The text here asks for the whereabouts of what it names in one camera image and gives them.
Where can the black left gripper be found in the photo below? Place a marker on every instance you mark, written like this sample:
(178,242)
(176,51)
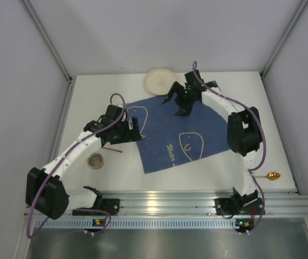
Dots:
(131,129)

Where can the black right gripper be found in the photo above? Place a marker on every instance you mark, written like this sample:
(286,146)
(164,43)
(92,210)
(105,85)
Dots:
(182,97)

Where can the cream ceramic plate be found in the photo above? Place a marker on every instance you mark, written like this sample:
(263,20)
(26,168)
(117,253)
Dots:
(159,81)

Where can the blue cloth placemat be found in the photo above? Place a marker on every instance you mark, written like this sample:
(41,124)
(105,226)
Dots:
(173,140)

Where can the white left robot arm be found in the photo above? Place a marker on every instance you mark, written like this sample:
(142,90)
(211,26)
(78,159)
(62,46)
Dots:
(47,188)

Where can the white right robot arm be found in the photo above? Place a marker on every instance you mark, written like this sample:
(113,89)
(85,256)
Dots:
(245,137)

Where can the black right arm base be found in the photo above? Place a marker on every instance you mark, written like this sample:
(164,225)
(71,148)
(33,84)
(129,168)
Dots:
(226,207)

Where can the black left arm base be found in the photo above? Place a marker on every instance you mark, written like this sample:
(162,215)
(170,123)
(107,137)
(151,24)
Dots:
(111,206)

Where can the copper fork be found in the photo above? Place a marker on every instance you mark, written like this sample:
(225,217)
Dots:
(112,149)

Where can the small glass cup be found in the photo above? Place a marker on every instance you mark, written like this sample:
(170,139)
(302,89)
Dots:
(95,161)

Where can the gold spoon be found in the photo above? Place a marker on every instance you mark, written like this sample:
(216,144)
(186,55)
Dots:
(270,176)

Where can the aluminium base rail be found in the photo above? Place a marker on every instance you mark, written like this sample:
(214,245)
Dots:
(200,203)

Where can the left corner frame post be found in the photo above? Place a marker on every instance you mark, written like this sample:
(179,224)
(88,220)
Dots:
(45,37)

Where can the corner frame post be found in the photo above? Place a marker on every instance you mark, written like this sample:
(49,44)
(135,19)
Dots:
(299,11)
(45,37)

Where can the right corner frame post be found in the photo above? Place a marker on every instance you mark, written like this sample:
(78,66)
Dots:
(299,11)

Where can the slotted cable duct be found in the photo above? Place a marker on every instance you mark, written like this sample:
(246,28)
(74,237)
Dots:
(146,223)

